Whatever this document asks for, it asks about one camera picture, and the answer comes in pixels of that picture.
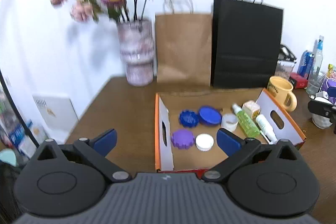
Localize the blue round lid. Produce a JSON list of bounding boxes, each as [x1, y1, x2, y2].
[[198, 106, 222, 126]]

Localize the white plastic bottle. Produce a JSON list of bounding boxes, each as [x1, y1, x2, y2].
[[256, 114, 278, 144]]

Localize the white ceramic bowl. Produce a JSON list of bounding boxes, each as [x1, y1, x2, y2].
[[311, 97, 332, 129]]

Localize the clear plastic bottle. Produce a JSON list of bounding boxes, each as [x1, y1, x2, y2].
[[306, 36, 324, 96]]

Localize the green spray bottle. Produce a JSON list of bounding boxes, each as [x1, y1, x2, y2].
[[232, 103, 260, 138]]

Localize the white round cap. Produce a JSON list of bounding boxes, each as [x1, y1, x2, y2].
[[195, 133, 214, 152]]

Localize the red small box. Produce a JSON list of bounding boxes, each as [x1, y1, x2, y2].
[[289, 72, 308, 89]]

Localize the yellow mug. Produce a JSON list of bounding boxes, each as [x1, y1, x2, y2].
[[267, 76, 297, 112]]

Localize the cream cube block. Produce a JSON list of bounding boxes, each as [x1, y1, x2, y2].
[[242, 100, 261, 120]]

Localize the blue soda can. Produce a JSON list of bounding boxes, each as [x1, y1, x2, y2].
[[297, 51, 314, 79]]

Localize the blue gear lid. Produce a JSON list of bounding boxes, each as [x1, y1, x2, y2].
[[179, 110, 199, 128]]

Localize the purple gear lid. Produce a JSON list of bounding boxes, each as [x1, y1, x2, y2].
[[171, 129, 195, 149]]

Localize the red cardboard box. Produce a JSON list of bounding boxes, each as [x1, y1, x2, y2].
[[154, 88, 306, 176]]

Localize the black paper bag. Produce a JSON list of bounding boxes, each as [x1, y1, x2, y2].
[[210, 0, 284, 89]]

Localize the pink marbled vase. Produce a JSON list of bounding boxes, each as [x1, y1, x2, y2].
[[117, 19, 155, 86]]

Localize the brown paper bag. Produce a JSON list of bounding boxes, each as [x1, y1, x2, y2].
[[155, 0, 213, 86]]

